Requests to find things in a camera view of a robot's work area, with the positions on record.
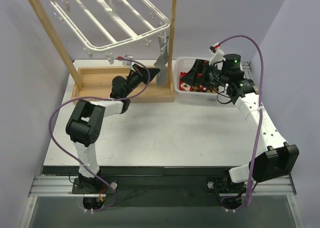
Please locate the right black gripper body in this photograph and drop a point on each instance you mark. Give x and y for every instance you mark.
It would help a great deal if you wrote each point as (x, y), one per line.
(200, 70)

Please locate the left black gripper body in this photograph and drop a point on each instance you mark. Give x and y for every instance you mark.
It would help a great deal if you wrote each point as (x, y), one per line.
(141, 73)

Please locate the white plastic clip hanger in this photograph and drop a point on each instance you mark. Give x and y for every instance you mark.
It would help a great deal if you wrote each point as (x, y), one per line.
(117, 32)

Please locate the brown argyle sock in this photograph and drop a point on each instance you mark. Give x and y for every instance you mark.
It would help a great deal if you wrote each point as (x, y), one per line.
(203, 89)

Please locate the red patterned sock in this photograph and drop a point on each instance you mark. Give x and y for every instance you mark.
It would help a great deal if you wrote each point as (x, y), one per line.
(182, 74)
(185, 87)

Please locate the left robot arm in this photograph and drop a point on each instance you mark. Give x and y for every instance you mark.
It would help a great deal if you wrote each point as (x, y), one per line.
(85, 123)

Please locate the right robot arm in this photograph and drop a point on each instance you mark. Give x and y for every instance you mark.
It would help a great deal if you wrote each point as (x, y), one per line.
(272, 155)

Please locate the wooden hanger rack stand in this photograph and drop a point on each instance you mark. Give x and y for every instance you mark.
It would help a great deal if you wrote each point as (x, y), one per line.
(97, 81)

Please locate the white plastic basket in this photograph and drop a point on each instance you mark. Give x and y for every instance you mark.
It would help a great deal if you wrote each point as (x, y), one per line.
(190, 92)

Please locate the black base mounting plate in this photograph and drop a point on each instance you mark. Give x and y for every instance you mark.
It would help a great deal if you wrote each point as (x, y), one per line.
(162, 187)

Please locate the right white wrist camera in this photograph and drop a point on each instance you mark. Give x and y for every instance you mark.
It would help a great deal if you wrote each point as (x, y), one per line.
(216, 54)

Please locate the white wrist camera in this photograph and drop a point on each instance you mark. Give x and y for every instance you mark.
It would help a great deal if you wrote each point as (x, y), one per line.
(127, 61)
(216, 54)

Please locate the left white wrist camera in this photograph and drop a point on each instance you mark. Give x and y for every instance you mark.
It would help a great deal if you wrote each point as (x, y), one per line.
(127, 61)

